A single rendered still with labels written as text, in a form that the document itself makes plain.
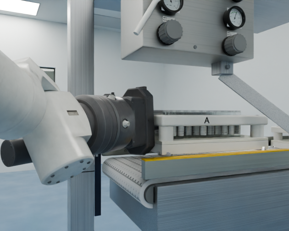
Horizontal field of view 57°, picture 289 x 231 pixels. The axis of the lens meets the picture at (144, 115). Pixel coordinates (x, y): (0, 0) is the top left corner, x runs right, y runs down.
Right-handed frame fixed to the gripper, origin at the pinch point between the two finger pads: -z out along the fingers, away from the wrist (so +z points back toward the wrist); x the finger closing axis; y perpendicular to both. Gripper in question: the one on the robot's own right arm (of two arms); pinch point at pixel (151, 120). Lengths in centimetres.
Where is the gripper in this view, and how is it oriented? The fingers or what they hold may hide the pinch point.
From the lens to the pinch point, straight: 52.3
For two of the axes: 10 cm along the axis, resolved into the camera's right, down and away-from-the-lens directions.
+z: -5.7, 0.3, -8.2
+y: 8.2, -0.2, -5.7
